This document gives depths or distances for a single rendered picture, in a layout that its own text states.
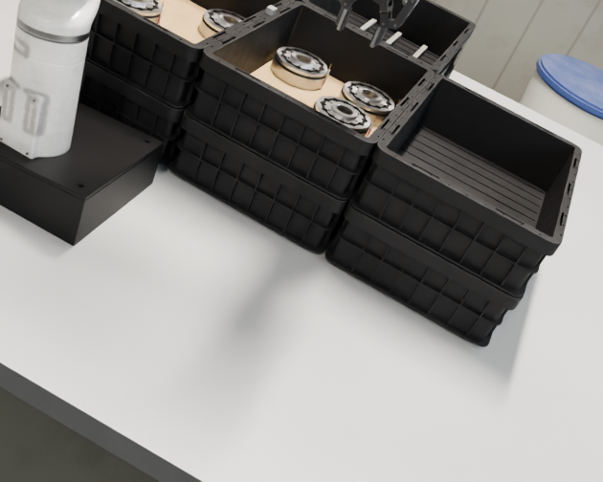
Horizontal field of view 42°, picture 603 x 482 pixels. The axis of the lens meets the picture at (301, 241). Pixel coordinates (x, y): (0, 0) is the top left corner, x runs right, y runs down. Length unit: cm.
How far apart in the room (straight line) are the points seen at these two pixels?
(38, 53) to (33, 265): 28
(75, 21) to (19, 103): 14
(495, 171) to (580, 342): 34
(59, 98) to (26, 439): 88
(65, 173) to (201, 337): 29
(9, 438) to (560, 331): 111
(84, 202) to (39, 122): 12
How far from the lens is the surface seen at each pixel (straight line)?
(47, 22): 107
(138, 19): 126
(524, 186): 152
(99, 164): 116
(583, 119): 299
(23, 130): 114
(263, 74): 146
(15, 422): 181
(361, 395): 109
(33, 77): 110
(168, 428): 95
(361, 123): 136
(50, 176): 112
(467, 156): 151
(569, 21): 353
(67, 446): 179
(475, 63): 361
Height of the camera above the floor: 143
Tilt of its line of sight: 34 degrees down
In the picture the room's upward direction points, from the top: 25 degrees clockwise
